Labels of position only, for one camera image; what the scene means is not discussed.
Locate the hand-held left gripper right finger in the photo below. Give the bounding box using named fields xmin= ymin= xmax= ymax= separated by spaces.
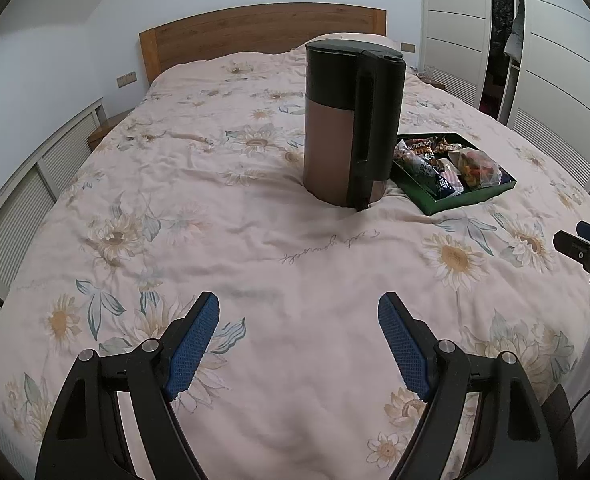
xmin=377 ymin=291 xmax=560 ymax=480

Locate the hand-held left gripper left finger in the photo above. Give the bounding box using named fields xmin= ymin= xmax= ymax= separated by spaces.
xmin=35 ymin=291 xmax=221 ymax=480

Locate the green tray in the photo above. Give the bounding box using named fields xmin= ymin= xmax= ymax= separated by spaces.
xmin=389 ymin=132 xmax=518 ymax=217

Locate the brown snack packet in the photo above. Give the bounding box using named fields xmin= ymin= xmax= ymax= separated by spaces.
xmin=405 ymin=137 xmax=438 ymax=158

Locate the blue and white snack packet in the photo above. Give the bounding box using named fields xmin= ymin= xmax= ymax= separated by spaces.
xmin=394 ymin=140 xmax=433 ymax=181

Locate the floral quilt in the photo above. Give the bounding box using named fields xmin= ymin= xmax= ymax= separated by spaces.
xmin=0 ymin=47 xmax=590 ymax=480

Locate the white wardrobe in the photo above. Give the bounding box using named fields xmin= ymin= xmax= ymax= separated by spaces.
xmin=420 ymin=0 xmax=590 ymax=196

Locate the black and bronze electric kettle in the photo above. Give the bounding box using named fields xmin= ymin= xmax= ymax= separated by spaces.
xmin=303 ymin=37 xmax=407 ymax=212

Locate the wooden nightstand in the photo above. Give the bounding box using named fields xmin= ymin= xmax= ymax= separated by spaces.
xmin=86 ymin=110 xmax=131 ymax=152

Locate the wooden headboard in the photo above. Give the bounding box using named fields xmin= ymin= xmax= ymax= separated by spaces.
xmin=139 ymin=7 xmax=388 ymax=86

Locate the white louvered wall panel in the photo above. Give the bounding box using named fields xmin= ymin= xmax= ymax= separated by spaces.
xmin=0 ymin=97 xmax=107 ymax=480

